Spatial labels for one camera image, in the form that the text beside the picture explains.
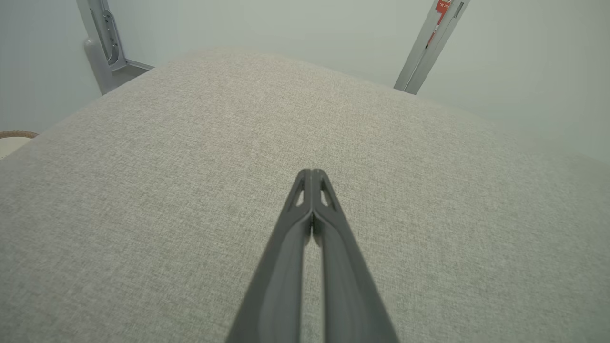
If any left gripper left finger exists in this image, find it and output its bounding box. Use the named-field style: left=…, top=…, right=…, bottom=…
left=226, top=169, right=313, bottom=343

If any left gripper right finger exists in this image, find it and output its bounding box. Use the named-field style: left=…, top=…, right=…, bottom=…
left=313, top=169, right=400, bottom=343

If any grey slanted metal frame bar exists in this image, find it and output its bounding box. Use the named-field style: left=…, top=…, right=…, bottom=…
left=393, top=0, right=471, bottom=95

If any grey partition post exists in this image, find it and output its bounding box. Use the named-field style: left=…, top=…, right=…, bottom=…
left=93, top=0, right=127, bottom=72
left=76, top=0, right=116, bottom=96

